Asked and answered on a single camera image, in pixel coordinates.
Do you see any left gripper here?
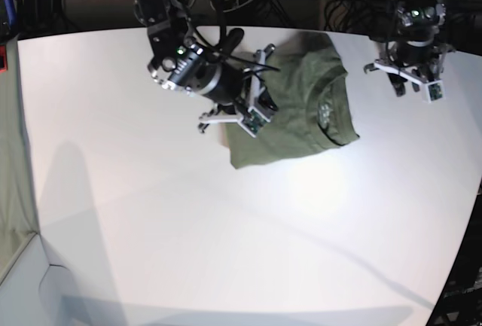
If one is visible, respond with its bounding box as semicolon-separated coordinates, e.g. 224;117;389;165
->
364;40;455;96

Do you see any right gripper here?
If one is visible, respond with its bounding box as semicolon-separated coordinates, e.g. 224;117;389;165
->
197;44;279;133

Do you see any green t-shirt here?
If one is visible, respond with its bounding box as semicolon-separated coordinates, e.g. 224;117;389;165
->
225;32;358;169

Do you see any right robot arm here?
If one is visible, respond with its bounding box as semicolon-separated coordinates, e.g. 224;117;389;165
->
135;0;278;138

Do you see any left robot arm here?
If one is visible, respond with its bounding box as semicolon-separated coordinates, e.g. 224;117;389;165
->
364;0;455;103

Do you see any red device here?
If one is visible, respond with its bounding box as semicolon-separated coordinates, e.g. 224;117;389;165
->
0;45;8;73

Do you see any green cloth at left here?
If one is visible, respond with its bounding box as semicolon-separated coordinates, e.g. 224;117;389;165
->
1;38;39;280

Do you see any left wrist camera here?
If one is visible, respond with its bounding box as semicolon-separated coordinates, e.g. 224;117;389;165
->
423;80;445;103

